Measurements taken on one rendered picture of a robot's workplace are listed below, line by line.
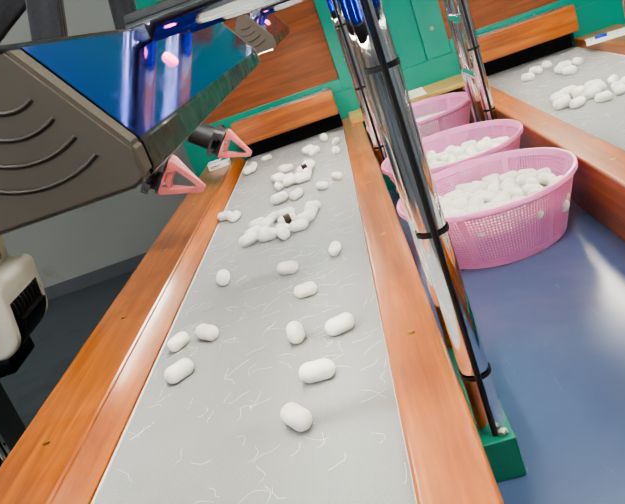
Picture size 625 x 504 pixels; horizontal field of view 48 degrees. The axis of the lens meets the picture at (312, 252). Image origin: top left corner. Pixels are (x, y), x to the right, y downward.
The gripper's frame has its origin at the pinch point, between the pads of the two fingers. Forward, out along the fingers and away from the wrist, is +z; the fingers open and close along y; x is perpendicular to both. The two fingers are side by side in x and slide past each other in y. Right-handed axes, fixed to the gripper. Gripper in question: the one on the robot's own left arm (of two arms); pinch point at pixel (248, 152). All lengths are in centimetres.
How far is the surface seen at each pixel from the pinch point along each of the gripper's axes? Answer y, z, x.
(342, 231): -60, 21, -8
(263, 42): -43, -3, -29
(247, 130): 28.8, -3.3, 0.9
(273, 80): 36.3, -1.6, -13.8
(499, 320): -92, 38, -14
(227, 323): -83, 8, 3
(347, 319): -96, 20, -9
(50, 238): 225, -99, 146
